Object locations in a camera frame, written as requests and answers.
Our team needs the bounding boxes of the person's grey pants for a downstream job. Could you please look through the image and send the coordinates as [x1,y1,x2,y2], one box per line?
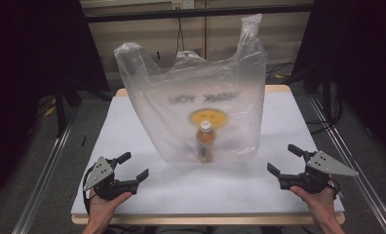
[155,225,263,234]

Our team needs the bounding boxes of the black hanging cable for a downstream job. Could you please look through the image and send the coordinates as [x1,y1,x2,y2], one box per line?
[176,17,186,55]

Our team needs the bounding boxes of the black floor cables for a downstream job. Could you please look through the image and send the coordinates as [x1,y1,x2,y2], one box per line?
[265,58,297,84]

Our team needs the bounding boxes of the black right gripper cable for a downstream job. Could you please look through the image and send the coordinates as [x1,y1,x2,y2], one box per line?
[327,177,342,198]

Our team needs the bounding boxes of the black horizontal bar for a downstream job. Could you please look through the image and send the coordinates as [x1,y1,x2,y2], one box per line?
[85,3,315,23]

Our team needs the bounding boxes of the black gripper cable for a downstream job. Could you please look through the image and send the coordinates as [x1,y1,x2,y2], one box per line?
[327,177,342,198]
[82,165,96,214]

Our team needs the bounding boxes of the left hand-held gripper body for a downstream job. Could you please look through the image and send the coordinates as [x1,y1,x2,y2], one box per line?
[83,156,140,201]

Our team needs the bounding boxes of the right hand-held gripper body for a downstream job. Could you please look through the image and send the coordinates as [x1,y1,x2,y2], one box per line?
[278,150,360,195]

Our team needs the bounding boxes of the white wall power outlet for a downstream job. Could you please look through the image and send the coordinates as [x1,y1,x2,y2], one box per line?
[171,0,195,11]

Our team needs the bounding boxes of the translucent white plastic bag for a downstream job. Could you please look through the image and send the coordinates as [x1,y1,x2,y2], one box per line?
[113,13,268,165]

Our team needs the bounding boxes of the black curtain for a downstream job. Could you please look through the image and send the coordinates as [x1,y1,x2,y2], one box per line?
[0,0,110,209]
[292,0,386,164]

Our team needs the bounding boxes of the black metal stand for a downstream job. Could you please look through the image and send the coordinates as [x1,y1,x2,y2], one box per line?
[306,64,345,126]
[54,76,82,138]

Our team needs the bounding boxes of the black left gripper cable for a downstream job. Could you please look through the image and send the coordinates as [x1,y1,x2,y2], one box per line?
[82,165,96,214]

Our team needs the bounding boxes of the aluminium floor rail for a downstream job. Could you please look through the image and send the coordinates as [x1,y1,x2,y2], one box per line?
[307,94,386,234]
[11,110,78,234]

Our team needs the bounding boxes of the person's right hand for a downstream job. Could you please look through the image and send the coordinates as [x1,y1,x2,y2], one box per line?
[289,185,340,226]

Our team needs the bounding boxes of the orange drink bottle white cap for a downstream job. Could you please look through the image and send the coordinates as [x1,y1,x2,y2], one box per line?
[195,120,216,163]

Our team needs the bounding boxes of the yellow floor tape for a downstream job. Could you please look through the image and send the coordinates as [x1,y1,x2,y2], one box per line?
[43,105,57,118]

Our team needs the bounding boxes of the white table mat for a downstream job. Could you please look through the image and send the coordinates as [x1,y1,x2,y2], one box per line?
[70,91,345,216]

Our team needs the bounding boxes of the person's left hand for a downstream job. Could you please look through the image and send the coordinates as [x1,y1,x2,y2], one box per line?
[89,190,134,226]

